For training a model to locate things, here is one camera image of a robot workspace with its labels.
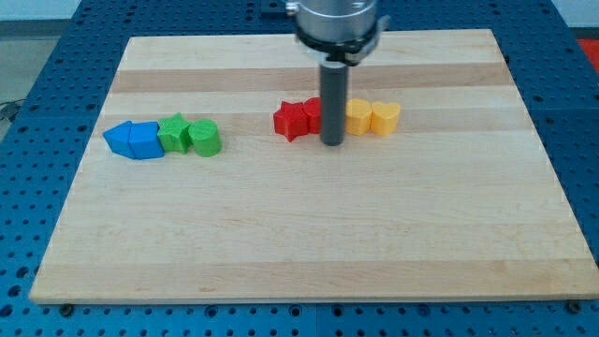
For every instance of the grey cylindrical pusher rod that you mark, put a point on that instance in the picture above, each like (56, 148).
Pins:
(333, 96)

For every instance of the red star block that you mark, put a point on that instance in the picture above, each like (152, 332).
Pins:
(291, 121)

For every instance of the red circle block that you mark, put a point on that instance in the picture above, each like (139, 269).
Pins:
(312, 110)

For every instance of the green star block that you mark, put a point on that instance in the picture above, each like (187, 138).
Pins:
(173, 134)

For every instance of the yellow hexagon block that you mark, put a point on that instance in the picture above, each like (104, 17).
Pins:
(358, 116)

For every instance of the yellow heart block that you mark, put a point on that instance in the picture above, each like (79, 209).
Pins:
(385, 118)

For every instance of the green cylinder block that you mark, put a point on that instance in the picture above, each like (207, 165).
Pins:
(205, 137)

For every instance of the light wooden board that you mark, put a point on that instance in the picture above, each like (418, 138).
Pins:
(460, 203)

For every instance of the blue cube block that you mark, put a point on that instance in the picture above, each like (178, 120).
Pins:
(144, 142)

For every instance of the blue triangle block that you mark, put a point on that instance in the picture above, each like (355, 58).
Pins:
(118, 139)

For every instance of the red object at edge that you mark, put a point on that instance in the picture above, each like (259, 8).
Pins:
(590, 47)

